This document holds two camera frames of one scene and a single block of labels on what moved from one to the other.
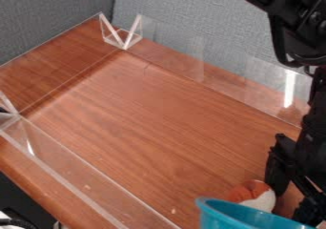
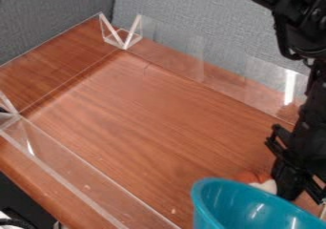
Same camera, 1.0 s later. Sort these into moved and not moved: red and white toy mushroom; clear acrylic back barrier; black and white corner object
Moved: red and white toy mushroom
Not moved: black and white corner object; clear acrylic back barrier
